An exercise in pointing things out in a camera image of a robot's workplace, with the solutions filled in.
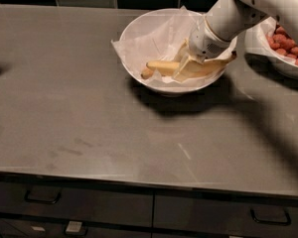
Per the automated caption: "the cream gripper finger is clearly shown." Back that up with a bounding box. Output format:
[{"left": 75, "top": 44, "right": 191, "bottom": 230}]
[
  {"left": 172, "top": 55, "right": 204, "bottom": 82},
  {"left": 173, "top": 39, "right": 189, "bottom": 62}
]

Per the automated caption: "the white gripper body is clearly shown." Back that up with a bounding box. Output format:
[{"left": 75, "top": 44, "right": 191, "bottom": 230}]
[{"left": 189, "top": 17, "right": 230, "bottom": 60}]

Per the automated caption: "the yellow banana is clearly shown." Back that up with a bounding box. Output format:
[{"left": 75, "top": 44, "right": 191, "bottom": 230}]
[{"left": 146, "top": 52, "right": 236, "bottom": 78}]

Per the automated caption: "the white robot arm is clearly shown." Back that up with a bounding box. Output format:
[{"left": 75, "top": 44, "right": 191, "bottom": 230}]
[{"left": 176, "top": 0, "right": 298, "bottom": 79}]

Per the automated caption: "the white bowl with bananas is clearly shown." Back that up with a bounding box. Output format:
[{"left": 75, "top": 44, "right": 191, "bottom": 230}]
[{"left": 118, "top": 7, "right": 237, "bottom": 95}]

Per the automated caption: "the white paper liner right bowl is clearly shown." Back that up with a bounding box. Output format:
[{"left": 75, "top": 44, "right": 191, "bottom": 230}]
[{"left": 246, "top": 18, "right": 298, "bottom": 66}]

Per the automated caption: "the white bowl with strawberries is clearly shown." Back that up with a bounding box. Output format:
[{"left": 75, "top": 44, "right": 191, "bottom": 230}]
[{"left": 243, "top": 17, "right": 298, "bottom": 80}]

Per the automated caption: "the red strawberries pile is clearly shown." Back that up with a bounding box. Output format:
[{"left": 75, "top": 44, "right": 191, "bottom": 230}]
[{"left": 266, "top": 25, "right": 298, "bottom": 65}]

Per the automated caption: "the right drawer front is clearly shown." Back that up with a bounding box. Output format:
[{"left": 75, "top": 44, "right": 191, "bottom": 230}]
[{"left": 153, "top": 195, "right": 298, "bottom": 238}]

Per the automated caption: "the drawer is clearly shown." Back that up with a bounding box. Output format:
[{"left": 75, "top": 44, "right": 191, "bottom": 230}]
[
  {"left": 0, "top": 215, "right": 151, "bottom": 238},
  {"left": 153, "top": 195, "right": 298, "bottom": 238},
  {"left": 0, "top": 181, "right": 153, "bottom": 227}
]

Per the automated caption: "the white label on lower drawer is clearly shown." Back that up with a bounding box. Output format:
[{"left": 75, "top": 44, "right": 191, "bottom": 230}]
[{"left": 66, "top": 221, "right": 82, "bottom": 233}]

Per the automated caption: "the lower left drawer front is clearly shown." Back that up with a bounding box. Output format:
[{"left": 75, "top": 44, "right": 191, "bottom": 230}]
[{"left": 0, "top": 215, "right": 151, "bottom": 238}]

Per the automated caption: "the black right drawer handle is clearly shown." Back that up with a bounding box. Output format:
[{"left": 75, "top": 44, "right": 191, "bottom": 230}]
[{"left": 249, "top": 205, "right": 292, "bottom": 226}]

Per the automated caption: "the black drawer handle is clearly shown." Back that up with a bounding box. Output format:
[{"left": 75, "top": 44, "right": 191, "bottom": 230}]
[
  {"left": 249, "top": 205, "right": 292, "bottom": 226},
  {"left": 24, "top": 188, "right": 61, "bottom": 204}
]

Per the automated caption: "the black left drawer handle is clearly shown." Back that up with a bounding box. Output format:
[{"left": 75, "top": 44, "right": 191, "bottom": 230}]
[{"left": 24, "top": 188, "right": 61, "bottom": 204}]

